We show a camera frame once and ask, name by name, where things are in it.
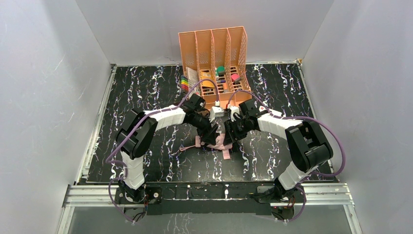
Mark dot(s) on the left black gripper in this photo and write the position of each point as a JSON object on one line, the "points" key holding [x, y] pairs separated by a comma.
{"points": [[209, 131]]}

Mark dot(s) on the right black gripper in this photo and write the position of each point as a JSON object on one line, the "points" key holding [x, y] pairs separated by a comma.
{"points": [[232, 130]]}

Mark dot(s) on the black pink folding umbrella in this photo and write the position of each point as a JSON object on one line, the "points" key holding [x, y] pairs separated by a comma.
{"points": [[218, 146]]}

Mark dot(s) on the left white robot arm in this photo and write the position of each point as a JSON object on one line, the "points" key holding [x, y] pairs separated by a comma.
{"points": [[137, 132]]}

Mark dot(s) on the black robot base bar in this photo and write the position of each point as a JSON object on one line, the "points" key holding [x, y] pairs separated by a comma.
{"points": [[210, 198]]}

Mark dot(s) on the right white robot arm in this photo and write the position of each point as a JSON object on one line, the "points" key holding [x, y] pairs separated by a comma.
{"points": [[307, 143]]}

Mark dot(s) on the pink grey eraser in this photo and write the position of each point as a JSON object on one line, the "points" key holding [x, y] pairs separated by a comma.
{"points": [[235, 78]]}

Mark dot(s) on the yellow spiral notebook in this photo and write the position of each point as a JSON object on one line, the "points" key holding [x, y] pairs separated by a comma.
{"points": [[207, 80]]}

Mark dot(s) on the green white eraser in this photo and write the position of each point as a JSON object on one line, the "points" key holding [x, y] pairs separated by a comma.
{"points": [[220, 71]]}

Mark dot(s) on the orange plastic desk organizer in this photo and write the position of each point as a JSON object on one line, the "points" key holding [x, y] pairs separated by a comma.
{"points": [[204, 50]]}

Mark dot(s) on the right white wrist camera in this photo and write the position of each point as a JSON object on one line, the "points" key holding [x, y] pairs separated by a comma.
{"points": [[234, 113]]}

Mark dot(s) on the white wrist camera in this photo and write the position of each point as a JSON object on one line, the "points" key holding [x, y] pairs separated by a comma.
{"points": [[216, 111], [234, 113]]}

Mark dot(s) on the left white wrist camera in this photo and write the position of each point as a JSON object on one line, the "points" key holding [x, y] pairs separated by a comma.
{"points": [[216, 111]]}

